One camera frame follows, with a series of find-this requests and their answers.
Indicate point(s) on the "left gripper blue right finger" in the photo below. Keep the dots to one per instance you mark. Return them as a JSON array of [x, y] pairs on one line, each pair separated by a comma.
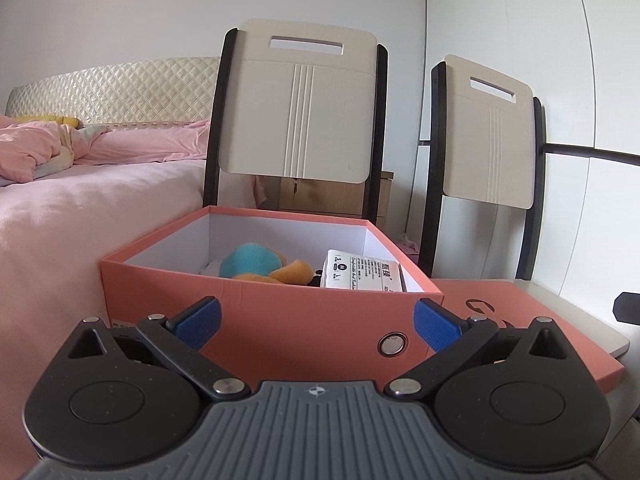
[[457, 344]]

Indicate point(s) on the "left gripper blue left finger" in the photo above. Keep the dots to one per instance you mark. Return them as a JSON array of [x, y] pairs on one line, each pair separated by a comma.
[[177, 342]]

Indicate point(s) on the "orange and blue plush toy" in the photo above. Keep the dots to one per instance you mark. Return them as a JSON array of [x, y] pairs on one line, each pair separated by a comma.
[[257, 263]]

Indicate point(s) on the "white tissue pack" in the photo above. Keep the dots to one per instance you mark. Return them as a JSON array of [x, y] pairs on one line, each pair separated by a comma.
[[346, 271]]

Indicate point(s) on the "small panda plush toy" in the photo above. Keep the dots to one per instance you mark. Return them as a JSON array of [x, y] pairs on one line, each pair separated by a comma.
[[316, 280]]

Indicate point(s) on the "pink box lid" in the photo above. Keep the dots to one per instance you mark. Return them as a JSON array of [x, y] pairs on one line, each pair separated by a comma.
[[517, 304]]

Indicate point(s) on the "open pink cardboard box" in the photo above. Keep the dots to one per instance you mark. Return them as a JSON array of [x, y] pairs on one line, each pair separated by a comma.
[[269, 331]]

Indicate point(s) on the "small pink storage box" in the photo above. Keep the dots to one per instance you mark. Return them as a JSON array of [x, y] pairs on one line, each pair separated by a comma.
[[410, 248]]

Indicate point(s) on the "bed with pink sheet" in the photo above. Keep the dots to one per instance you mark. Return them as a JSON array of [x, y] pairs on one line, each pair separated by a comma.
[[54, 232]]

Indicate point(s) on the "wooden nightstand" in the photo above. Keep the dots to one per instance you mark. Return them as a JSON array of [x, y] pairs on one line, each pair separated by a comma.
[[313, 197]]

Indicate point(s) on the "right white folding chair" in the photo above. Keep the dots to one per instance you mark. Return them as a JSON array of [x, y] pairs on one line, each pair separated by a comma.
[[485, 183]]

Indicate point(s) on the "white folding chair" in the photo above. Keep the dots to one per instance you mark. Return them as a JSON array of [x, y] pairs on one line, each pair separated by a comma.
[[485, 183], [299, 101]]

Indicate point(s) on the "crumpled pink duvet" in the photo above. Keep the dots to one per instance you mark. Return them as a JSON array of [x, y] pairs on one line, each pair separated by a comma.
[[37, 148]]

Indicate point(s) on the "yellow plush on bed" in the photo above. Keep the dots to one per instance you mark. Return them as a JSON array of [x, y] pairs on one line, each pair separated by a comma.
[[72, 122]]

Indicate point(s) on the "quilted cream headboard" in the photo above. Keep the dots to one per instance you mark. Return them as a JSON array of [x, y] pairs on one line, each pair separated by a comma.
[[170, 91]]

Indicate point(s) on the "left white folding chair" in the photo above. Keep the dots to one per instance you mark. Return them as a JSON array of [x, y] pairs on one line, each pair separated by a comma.
[[299, 101]]

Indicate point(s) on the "black horizontal rail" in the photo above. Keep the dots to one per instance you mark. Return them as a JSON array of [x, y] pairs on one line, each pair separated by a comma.
[[590, 152]]

